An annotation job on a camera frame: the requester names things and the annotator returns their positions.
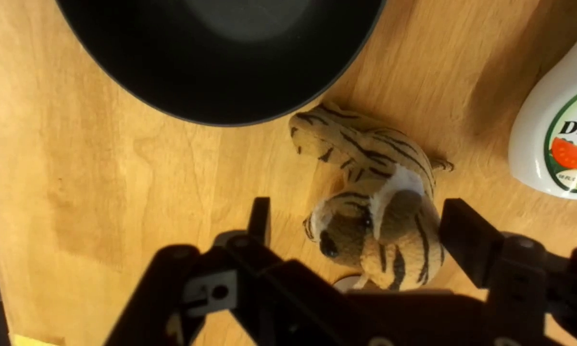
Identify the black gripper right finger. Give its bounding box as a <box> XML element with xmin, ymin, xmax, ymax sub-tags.
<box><xmin>438</xmin><ymin>198</ymin><xmax>577</xmax><ymax>346</ymax></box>

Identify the black bowl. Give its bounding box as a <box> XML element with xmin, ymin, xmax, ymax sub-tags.
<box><xmin>55</xmin><ymin>0</ymin><xmax>388</xmax><ymax>127</ymax></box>

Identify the white bottle green cap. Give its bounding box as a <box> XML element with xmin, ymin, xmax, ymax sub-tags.
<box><xmin>505</xmin><ymin>16</ymin><xmax>577</xmax><ymax>202</ymax></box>

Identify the striped toy tiger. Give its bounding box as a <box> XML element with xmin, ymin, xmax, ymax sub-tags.
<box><xmin>286</xmin><ymin>100</ymin><xmax>455</xmax><ymax>294</ymax></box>

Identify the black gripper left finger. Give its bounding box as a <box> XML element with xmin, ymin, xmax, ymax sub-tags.
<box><xmin>103</xmin><ymin>196</ymin><xmax>286</xmax><ymax>346</ymax></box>

